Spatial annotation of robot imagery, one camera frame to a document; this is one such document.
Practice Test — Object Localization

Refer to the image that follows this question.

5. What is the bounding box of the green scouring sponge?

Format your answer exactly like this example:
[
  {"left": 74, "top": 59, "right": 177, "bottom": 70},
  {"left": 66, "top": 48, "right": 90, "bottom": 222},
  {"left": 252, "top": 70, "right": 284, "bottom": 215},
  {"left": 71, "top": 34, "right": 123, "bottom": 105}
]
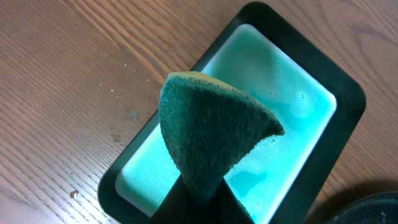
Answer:
[{"left": 159, "top": 72, "right": 285, "bottom": 204}]

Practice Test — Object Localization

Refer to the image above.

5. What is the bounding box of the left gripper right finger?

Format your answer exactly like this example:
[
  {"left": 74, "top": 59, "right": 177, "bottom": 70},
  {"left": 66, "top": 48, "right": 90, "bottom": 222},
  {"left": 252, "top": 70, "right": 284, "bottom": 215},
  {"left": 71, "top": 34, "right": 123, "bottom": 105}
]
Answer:
[{"left": 214, "top": 179, "right": 254, "bottom": 224}]

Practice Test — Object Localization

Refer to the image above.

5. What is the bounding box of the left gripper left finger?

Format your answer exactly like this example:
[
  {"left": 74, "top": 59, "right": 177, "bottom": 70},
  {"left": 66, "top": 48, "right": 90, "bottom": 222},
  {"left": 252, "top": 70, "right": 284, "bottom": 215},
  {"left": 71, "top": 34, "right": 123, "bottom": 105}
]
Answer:
[{"left": 146, "top": 175, "right": 199, "bottom": 224}]

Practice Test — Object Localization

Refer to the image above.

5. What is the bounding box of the round black tray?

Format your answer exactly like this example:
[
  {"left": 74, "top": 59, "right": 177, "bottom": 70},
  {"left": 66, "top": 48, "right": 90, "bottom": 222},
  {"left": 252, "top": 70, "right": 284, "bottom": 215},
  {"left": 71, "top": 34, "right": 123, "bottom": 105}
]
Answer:
[{"left": 326, "top": 191, "right": 397, "bottom": 224}]

